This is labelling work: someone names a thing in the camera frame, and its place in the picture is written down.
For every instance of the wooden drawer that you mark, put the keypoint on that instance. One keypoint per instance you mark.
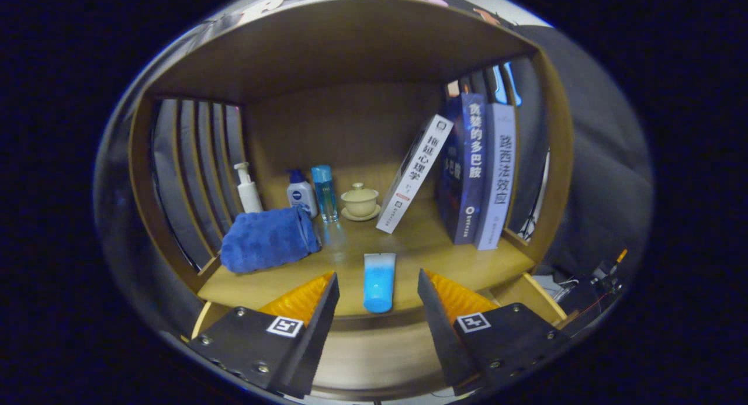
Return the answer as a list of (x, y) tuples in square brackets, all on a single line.
[(380, 352)]

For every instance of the blue rolled towel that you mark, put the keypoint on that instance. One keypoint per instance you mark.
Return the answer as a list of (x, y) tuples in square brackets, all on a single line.
[(266, 238)]

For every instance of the white book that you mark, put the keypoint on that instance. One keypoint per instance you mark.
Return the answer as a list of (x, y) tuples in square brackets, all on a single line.
[(415, 174)]

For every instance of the wooden cabinet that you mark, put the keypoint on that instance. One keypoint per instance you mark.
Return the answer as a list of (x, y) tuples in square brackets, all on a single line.
[(327, 48)]

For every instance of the pale lavender book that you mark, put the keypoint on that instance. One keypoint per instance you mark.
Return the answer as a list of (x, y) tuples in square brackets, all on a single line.
[(497, 183)]

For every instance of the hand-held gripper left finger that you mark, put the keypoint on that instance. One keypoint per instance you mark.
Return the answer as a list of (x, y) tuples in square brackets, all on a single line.
[(315, 335)]

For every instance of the wooden countertop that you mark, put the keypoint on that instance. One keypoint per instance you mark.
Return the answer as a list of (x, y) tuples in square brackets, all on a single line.
[(421, 259)]

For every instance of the clear blue bottle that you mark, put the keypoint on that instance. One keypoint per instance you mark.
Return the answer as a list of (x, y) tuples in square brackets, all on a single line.
[(325, 194)]

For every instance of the dark low stand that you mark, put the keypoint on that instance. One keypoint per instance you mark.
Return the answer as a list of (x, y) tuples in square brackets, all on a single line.
[(578, 303)]

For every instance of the dark blue book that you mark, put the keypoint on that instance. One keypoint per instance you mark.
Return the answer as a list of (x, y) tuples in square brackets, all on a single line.
[(467, 177)]

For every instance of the white lotion bottle blue cap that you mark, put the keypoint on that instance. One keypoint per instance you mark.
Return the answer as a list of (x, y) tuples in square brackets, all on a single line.
[(301, 197)]

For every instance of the orange and black device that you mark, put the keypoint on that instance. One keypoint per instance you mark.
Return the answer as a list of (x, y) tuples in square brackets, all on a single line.
[(605, 273)]

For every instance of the blue and white tube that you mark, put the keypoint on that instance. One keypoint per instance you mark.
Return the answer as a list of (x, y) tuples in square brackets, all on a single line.
[(379, 285)]

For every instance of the beige lidded teacup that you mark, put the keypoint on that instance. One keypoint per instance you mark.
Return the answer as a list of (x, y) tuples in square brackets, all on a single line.
[(360, 201)]

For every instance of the white pump bottle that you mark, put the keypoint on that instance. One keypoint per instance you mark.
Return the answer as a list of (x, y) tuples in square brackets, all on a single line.
[(250, 197)]

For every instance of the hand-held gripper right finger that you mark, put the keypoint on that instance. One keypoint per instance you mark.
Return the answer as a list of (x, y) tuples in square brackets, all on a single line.
[(441, 335)]

